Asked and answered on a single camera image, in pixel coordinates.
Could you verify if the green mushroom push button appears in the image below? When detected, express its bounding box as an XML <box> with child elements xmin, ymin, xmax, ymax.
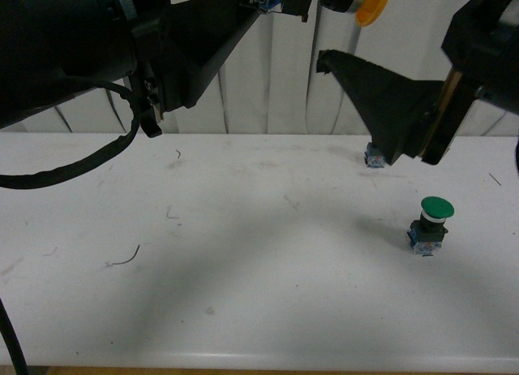
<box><xmin>407</xmin><ymin>196</ymin><xmax>455</xmax><ymax>256</ymax></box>

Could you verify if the short dark wire scrap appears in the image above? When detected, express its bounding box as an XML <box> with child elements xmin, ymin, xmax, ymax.
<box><xmin>488</xmin><ymin>173</ymin><xmax>502</xmax><ymax>187</ymax></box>

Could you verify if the black cable at edge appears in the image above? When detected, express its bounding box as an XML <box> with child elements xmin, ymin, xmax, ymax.
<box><xmin>0</xmin><ymin>297</ymin><xmax>30</xmax><ymax>375</ymax></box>

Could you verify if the red mushroom push button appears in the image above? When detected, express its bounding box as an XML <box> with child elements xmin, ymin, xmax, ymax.
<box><xmin>364</xmin><ymin>142</ymin><xmax>390</xmax><ymax>168</ymax></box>

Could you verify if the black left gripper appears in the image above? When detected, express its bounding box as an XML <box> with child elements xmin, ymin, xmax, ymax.
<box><xmin>121</xmin><ymin>0</ymin><xmax>260</xmax><ymax>138</ymax></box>

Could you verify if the curved dark wire scrap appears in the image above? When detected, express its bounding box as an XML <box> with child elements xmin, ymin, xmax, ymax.
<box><xmin>105</xmin><ymin>244</ymin><xmax>141</xmax><ymax>267</ymax></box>

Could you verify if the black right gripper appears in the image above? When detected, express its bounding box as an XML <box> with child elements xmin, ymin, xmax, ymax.
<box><xmin>316</xmin><ymin>0</ymin><xmax>518</xmax><ymax>165</ymax></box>

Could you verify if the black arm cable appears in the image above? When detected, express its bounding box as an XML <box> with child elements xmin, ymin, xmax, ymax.
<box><xmin>0</xmin><ymin>75</ymin><xmax>144</xmax><ymax>190</ymax></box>

